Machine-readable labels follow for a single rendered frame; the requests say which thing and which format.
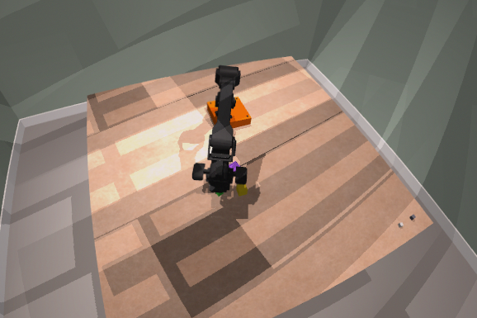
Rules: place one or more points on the olive yellow cube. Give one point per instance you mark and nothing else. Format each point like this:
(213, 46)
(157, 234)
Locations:
(242, 189)

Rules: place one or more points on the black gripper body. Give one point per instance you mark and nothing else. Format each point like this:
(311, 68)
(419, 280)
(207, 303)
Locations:
(240, 174)

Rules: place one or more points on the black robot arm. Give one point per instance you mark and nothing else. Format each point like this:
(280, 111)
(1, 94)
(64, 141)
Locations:
(222, 140)

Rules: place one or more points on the purple block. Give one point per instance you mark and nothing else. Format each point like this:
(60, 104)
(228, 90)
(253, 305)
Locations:
(233, 165)

